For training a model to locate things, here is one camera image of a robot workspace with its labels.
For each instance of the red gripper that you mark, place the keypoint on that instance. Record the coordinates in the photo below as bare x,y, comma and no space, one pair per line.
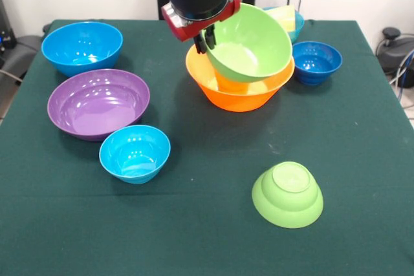
181,32

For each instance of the large green bowl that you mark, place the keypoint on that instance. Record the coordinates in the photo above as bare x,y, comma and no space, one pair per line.
252,40

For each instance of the orange cup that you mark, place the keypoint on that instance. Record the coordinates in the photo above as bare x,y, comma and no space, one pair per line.
233,85

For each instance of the large orange bowl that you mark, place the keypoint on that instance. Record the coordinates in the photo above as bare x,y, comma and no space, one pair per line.
239,101

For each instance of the yellow cup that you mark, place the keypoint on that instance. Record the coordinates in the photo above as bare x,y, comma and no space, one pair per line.
286,17

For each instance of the translucent blue ridged bowl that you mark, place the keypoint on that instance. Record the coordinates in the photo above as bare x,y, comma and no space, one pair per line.
299,28

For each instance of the small dark blue bowl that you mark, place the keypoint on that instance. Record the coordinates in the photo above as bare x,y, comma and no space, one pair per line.
315,66

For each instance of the small green bowl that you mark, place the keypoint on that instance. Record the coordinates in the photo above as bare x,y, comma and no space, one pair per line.
288,201

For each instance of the large blue bowl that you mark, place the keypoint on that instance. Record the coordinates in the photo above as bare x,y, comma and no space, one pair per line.
81,46

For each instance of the purple bowl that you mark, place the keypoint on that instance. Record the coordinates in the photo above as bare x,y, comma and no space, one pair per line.
97,104

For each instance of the small light blue bowl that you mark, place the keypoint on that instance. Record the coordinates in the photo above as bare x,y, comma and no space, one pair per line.
134,156

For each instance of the dark grey seat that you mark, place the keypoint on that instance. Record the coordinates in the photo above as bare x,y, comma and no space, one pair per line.
26,49

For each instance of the black electronic device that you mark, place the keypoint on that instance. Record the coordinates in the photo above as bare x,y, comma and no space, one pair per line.
6,37

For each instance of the dark green tablecloth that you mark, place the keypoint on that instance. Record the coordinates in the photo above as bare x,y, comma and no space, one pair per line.
226,240

